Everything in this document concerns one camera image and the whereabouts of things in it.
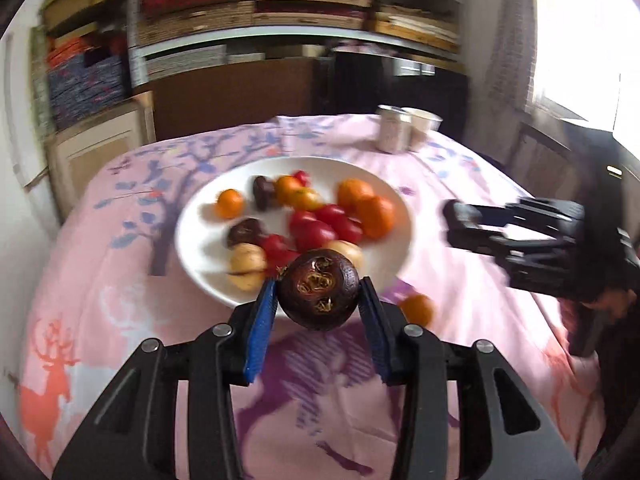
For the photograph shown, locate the dark wooden chair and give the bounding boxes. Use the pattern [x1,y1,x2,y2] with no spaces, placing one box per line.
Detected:
[507,122,581,201]

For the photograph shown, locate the white metal shelf rack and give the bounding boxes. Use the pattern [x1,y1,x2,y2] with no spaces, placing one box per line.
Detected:
[127,0,466,86]

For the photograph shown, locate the white cabinet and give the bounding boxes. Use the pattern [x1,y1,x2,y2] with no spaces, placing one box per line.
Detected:
[47,92,156,221]

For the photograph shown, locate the yellow plum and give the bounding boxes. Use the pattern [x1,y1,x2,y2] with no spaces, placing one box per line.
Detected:
[290,188,326,212]

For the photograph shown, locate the metal cup right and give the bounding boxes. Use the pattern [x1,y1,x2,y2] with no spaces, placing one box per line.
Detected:
[402,107,444,153]

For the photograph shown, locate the window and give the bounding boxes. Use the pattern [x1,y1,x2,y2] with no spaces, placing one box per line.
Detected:
[535,0,640,133]

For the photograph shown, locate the person's right hand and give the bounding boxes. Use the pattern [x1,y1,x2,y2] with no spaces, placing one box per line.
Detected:
[581,285,635,322]

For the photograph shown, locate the dark red plum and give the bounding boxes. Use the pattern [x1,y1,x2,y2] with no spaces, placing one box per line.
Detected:
[334,219,364,245]

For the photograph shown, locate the large orange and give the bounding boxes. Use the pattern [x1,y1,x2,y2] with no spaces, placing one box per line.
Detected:
[356,195,396,240]

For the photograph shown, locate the woven window blind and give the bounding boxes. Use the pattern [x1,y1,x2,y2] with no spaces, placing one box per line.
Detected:
[487,0,543,116]

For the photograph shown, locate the brown wooden board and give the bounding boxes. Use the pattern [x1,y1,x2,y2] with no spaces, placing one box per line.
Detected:
[132,57,333,141]

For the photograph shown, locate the white oval plate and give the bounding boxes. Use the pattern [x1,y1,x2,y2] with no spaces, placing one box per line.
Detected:
[175,156,416,309]

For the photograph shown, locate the shelf of flat boxes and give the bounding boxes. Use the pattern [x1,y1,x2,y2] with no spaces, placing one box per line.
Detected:
[40,0,463,78]

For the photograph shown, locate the pink deer print tablecloth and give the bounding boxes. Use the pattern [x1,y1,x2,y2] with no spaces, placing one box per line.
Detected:
[20,112,616,480]

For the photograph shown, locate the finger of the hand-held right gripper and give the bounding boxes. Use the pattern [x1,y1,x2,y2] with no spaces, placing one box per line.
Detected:
[446,229,588,291]
[444,199,586,233]

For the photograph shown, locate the stack of blue patterned boxes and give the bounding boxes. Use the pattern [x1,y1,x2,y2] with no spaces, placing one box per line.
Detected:
[45,52,128,131]

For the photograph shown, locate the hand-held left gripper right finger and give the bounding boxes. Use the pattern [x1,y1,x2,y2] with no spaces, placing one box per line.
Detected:
[357,276,584,480]

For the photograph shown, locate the large dark mangosteen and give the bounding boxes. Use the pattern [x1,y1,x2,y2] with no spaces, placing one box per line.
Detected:
[277,249,361,332]

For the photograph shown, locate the small orange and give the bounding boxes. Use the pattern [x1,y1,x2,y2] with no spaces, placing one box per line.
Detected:
[398,294,436,328]
[216,188,246,220]
[274,176,303,206]

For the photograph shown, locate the medium orange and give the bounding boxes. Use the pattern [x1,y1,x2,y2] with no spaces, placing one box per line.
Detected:
[337,178,376,211]

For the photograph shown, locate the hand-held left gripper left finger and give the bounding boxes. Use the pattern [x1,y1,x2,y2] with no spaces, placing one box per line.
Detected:
[52,277,279,480]

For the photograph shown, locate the small pale yellow fruit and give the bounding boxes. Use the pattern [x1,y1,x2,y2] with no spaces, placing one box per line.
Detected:
[230,272,266,292]

